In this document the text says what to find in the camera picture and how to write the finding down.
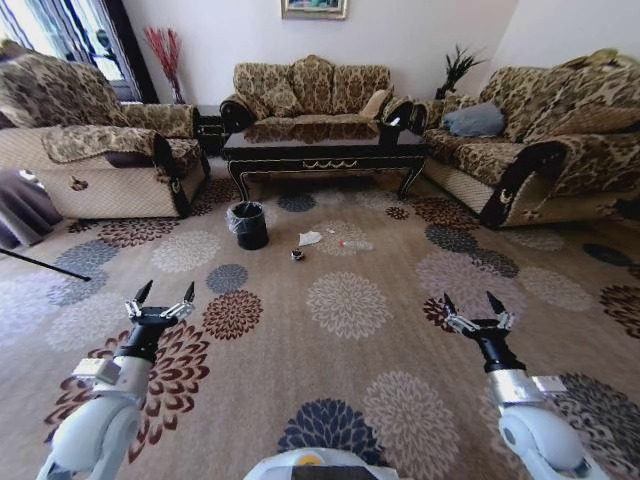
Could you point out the framed wall picture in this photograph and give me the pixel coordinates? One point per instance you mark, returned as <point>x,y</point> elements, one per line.
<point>314,8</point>

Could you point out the green potted plant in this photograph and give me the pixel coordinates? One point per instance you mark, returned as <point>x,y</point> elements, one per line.
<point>457,70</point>

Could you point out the crumpled white paper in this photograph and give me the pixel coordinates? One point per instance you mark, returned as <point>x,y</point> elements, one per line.
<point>310,238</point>

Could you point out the black trash bin with liner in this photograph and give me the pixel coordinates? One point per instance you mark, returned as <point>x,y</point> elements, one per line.
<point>248,225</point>

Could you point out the beige cushion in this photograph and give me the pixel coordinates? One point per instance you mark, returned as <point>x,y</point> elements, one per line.
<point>375,105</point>

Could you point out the clear plastic bottle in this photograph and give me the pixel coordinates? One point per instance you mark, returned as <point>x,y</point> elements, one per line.
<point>357,245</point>

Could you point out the dark grey cloth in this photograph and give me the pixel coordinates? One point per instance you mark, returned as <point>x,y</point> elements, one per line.
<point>25,207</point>

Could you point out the dark wooden coffee table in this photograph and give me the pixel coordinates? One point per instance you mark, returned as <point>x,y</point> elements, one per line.
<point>325,147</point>

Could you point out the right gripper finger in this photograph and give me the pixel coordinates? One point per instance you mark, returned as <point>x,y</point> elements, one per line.
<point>457,317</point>
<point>501,312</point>

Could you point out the small dark crushed can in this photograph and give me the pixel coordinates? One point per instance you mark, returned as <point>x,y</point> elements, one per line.
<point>297,254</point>

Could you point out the patterned three-seat sofa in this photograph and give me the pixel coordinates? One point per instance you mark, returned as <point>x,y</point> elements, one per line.
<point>312,95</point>

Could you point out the red dried branches vase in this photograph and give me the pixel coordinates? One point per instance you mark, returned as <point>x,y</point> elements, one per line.
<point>167,62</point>

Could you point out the floral patterned carpet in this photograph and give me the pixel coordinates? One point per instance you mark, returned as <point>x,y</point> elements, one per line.
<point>320,340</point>

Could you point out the white robot front shell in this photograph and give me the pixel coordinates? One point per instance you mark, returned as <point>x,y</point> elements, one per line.
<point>320,465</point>

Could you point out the black tripod leg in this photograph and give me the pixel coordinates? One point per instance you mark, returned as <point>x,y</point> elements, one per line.
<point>45,263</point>

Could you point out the patterned armchair with beige cover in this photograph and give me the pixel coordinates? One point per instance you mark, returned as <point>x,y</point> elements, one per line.
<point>90,145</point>

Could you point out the striped window curtain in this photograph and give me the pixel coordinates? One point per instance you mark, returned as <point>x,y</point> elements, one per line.
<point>55,30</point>

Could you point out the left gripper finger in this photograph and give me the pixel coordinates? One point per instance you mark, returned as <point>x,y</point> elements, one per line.
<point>137,301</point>
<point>181,306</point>

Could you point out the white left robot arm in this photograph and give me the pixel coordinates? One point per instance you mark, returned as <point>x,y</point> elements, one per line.
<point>95,430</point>

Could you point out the dark side table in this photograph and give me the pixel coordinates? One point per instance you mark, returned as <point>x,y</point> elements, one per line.
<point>210,127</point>

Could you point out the grey cushion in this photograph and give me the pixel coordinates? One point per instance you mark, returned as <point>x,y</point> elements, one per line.
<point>474,121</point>

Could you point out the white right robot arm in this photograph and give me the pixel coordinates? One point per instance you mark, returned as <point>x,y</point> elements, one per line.
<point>535,430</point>

